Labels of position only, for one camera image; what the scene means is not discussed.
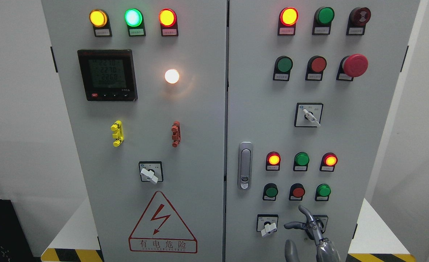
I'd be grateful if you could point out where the green push button lower left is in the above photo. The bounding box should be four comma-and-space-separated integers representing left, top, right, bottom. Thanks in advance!
262, 183, 279, 201

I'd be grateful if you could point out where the grey electrical control cabinet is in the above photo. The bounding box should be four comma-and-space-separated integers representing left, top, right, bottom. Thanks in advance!
41, 0, 420, 262

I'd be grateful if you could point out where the dark red buzzer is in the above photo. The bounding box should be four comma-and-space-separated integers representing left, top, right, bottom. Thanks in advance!
346, 7, 371, 35

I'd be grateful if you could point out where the red indicator light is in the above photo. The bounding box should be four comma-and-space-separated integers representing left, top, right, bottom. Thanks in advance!
265, 151, 281, 171
320, 152, 338, 172

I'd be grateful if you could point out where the red indicator light middle right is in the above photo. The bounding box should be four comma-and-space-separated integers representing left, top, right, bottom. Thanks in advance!
320, 152, 338, 172

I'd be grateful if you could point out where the green start push button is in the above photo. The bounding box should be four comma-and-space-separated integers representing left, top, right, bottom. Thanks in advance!
314, 183, 332, 201

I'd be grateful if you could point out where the red terminal connector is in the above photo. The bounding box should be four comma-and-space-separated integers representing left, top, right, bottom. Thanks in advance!
171, 121, 181, 148

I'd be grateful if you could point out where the green indicator light top left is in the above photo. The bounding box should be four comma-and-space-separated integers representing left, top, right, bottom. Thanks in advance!
124, 8, 146, 37

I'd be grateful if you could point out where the green indicator light middle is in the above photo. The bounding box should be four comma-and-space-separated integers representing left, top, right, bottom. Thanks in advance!
293, 151, 310, 171

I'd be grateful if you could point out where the white rotary switch upper right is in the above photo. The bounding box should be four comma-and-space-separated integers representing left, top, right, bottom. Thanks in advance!
294, 103, 324, 127

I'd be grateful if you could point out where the white rotary switch lower left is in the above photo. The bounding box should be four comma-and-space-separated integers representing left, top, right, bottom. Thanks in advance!
256, 214, 279, 238

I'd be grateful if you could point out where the yellow terminal connector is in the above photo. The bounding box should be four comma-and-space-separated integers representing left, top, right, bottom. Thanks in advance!
110, 120, 124, 147

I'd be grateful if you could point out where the black rotary selector switch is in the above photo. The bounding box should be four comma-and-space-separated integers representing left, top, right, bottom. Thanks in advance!
305, 214, 329, 241

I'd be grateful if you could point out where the white rotary switch left door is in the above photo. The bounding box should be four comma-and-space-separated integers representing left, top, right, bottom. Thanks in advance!
138, 161, 164, 184

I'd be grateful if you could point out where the white glowing indicator light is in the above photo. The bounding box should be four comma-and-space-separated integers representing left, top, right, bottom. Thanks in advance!
164, 69, 180, 84

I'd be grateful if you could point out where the red-rimmed indicator light right door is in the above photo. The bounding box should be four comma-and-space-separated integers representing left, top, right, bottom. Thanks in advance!
277, 7, 299, 35

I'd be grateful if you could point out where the red-rimmed indicator light top left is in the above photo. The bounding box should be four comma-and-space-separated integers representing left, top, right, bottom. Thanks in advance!
159, 8, 179, 37

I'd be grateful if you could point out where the black digital power meter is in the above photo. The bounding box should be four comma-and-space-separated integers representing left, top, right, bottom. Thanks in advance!
77, 49, 138, 102

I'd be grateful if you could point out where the black box with antenna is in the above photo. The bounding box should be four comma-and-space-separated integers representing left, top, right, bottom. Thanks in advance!
0, 199, 34, 262

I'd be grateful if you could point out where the green indicator light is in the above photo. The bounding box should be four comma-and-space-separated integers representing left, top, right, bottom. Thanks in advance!
293, 151, 310, 171
124, 8, 146, 37
312, 7, 335, 35

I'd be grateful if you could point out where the white rotary switch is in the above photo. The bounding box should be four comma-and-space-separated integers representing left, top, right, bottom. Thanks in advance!
294, 103, 324, 127
256, 214, 279, 238

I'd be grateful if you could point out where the green push button upper row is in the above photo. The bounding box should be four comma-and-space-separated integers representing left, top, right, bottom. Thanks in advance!
273, 55, 293, 81

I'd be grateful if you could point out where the red electrical hazard warning sticker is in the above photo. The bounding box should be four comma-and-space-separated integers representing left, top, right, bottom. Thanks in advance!
128, 191, 198, 253

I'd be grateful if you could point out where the yellow indicator light top left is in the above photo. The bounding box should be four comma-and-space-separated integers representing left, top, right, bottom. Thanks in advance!
89, 9, 112, 37

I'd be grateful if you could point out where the white platform with hazard stripes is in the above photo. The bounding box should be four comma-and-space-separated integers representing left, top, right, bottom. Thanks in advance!
41, 199, 416, 262

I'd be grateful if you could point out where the silver door handle lock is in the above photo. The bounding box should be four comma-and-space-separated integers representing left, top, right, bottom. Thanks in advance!
238, 142, 253, 190

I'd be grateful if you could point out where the red emergency stop mushroom button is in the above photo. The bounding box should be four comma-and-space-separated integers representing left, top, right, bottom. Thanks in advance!
336, 53, 369, 82

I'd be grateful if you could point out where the green indicator light top right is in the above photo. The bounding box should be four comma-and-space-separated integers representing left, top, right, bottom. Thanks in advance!
312, 7, 335, 35

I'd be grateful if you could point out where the red push button lower middle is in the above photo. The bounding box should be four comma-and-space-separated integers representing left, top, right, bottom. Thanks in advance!
289, 183, 306, 201

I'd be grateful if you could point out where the red indicator light middle left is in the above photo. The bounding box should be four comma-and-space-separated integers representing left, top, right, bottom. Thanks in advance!
265, 151, 281, 171

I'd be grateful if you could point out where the red push button upper row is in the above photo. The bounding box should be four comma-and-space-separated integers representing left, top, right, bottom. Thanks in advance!
305, 55, 327, 81

